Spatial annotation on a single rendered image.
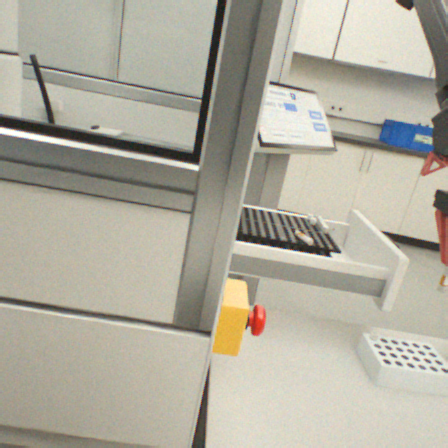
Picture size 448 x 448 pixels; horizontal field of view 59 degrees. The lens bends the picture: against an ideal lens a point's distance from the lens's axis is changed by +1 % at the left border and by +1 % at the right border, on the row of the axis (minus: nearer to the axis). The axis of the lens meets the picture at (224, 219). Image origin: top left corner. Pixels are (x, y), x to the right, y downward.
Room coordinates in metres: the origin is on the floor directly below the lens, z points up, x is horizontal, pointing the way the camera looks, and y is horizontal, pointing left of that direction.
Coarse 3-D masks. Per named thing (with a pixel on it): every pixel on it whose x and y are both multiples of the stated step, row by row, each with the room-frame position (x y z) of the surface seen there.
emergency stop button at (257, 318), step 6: (258, 306) 0.44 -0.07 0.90; (252, 312) 0.44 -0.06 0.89; (258, 312) 0.43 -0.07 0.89; (264, 312) 0.44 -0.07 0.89; (252, 318) 0.43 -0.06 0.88; (258, 318) 0.43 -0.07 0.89; (264, 318) 0.43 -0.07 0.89; (252, 324) 0.43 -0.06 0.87; (258, 324) 0.42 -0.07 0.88; (264, 324) 0.43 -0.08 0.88; (252, 330) 0.43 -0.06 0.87; (258, 330) 0.42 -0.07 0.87
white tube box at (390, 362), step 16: (368, 336) 0.59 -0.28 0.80; (384, 336) 0.59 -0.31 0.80; (368, 352) 0.56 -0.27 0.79; (384, 352) 0.55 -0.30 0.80; (400, 352) 0.56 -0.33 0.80; (416, 352) 0.57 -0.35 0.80; (432, 352) 0.58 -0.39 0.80; (368, 368) 0.54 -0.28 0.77; (384, 368) 0.51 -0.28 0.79; (400, 368) 0.51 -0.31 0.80; (416, 368) 0.52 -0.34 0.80; (432, 368) 0.54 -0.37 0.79; (384, 384) 0.51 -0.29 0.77; (400, 384) 0.51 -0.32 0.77; (416, 384) 0.52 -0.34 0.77; (432, 384) 0.52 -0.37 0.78
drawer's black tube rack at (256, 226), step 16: (240, 224) 0.74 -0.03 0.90; (256, 224) 0.76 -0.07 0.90; (272, 224) 0.77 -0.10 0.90; (288, 224) 0.79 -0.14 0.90; (304, 224) 0.82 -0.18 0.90; (240, 240) 0.72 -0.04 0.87; (256, 240) 0.74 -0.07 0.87; (272, 240) 0.69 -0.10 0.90; (288, 240) 0.70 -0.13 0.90; (320, 240) 0.73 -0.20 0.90
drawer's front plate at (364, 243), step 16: (352, 224) 0.89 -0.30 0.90; (368, 224) 0.82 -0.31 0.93; (352, 240) 0.86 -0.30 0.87; (368, 240) 0.78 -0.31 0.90; (384, 240) 0.72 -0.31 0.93; (352, 256) 0.83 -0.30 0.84; (368, 256) 0.76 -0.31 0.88; (384, 256) 0.70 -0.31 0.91; (400, 256) 0.65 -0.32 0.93; (400, 272) 0.64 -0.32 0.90; (384, 288) 0.66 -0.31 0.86; (384, 304) 0.64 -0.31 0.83
